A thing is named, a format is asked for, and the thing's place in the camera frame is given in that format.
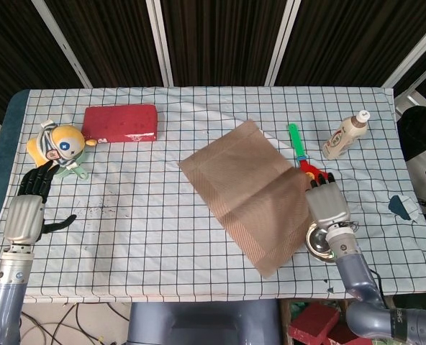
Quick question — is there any white checkered tablecloth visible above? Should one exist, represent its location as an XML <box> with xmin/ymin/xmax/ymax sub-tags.
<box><xmin>0</xmin><ymin>86</ymin><xmax>426</xmax><ymax>303</ymax></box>

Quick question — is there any red green hand clapper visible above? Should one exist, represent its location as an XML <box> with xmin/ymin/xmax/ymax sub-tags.
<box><xmin>287</xmin><ymin>123</ymin><xmax>336</xmax><ymax>183</ymax></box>

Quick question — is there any stainless steel bowl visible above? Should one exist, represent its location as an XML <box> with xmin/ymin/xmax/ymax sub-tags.
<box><xmin>305</xmin><ymin>221</ymin><xmax>338</xmax><ymax>263</ymax></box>

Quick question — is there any beige milk tea bottle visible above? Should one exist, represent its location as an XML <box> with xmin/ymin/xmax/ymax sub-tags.
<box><xmin>322</xmin><ymin>109</ymin><xmax>371</xmax><ymax>161</ymax></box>

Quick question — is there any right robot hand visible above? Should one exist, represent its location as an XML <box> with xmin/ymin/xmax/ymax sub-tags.
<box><xmin>304</xmin><ymin>172</ymin><xmax>351</xmax><ymax>229</ymax></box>

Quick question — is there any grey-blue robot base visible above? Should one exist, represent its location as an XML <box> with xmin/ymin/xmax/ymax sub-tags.
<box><xmin>126</xmin><ymin>300</ymin><xmax>282</xmax><ymax>345</ymax></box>

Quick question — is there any yellow plush toy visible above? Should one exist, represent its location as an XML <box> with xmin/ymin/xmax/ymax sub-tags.
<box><xmin>26</xmin><ymin>120</ymin><xmax>98</xmax><ymax>170</ymax></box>

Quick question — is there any black chair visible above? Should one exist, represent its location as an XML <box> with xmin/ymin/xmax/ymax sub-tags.
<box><xmin>396</xmin><ymin>106</ymin><xmax>426</xmax><ymax>162</ymax></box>

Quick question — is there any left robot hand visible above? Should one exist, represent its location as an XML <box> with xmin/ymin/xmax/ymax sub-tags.
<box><xmin>4</xmin><ymin>160</ymin><xmax>77</xmax><ymax>245</ymax></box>

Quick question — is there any white partition frame post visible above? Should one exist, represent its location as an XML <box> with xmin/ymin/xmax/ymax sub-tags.
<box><xmin>380</xmin><ymin>21</ymin><xmax>426</xmax><ymax>89</ymax></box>
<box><xmin>265</xmin><ymin>0</ymin><xmax>301</xmax><ymax>86</ymax></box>
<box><xmin>146</xmin><ymin>0</ymin><xmax>174</xmax><ymax>87</ymax></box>
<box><xmin>31</xmin><ymin>0</ymin><xmax>93</xmax><ymax>88</ymax></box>

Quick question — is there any black floor cable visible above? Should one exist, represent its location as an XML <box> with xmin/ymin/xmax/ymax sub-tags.
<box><xmin>18</xmin><ymin>303</ymin><xmax>127</xmax><ymax>345</ymax></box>

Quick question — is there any red rectangular block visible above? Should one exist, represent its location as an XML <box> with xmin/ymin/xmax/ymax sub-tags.
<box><xmin>82</xmin><ymin>103</ymin><xmax>159</xmax><ymax>144</ymax></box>

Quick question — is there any brown woven cloth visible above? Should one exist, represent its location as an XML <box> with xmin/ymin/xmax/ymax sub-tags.
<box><xmin>178</xmin><ymin>119</ymin><xmax>313</xmax><ymax>280</ymax></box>

